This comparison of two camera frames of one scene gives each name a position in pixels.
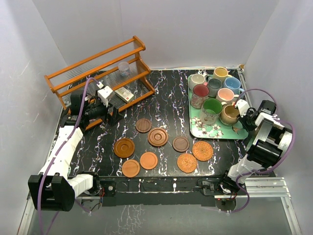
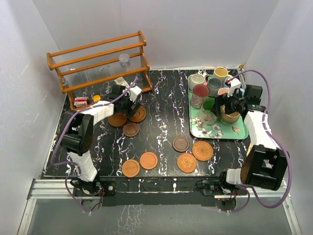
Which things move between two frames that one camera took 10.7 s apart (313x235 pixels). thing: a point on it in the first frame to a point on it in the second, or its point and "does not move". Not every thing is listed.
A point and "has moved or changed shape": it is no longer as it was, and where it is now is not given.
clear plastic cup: [123, 68] to [124, 59]
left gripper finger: [117, 116] to [136, 106]
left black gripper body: [99, 110] to [126, 101]
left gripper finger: [113, 119] to [125, 109]
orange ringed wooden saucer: [124, 147] has moved or changed shape
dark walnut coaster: [181, 144] does not move
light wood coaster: [148, 160] does not move
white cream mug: [198, 78] does not move
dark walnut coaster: [143, 125] to [131, 129]
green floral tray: [198, 130] does not move
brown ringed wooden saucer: [158, 137] to [139, 114]
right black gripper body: [245, 122] to [233, 100]
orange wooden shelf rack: [119, 65] has moved or changed shape
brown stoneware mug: [229, 115] does not move
